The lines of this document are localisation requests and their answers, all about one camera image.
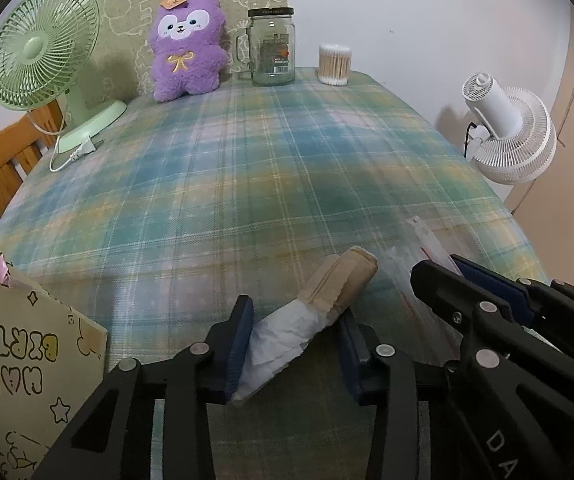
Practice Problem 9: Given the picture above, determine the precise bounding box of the glass jar with black lid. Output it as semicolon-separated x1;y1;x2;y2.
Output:
234;7;296;86

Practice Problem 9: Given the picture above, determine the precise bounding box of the white fan cable with plug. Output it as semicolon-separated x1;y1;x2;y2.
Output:
26;110;104;173

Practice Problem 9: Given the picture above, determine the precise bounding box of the green desk fan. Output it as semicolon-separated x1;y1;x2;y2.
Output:
0;0;129;157

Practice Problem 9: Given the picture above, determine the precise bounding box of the white floor fan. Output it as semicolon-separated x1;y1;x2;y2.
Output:
462;72;558;184

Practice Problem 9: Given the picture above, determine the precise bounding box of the plaid tablecloth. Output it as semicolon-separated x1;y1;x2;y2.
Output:
0;66;550;480

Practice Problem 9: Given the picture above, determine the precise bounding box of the clear plastic bag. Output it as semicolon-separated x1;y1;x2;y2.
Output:
389;216;468;368

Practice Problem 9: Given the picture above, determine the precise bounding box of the happy birthday gift bag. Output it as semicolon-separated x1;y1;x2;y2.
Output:
0;234;109;480

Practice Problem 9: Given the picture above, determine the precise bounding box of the cotton swab container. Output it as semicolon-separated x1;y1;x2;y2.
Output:
317;43;353;86

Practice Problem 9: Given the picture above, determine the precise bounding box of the white beige umbrella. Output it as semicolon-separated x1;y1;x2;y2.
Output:
231;246;379;406

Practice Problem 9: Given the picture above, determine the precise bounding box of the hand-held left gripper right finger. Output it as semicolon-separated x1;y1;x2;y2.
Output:
337;310;435;480

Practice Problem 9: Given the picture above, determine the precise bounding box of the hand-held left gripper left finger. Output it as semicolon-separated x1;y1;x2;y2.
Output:
32;294;255;480

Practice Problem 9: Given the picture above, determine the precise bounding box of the black fan cable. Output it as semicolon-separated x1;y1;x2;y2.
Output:
463;119;482;161

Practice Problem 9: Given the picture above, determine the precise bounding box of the purple plush toy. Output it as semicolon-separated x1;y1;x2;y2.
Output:
148;0;229;103

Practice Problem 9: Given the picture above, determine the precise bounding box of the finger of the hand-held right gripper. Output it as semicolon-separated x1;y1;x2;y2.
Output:
449;254;574;341
410;259;542;411

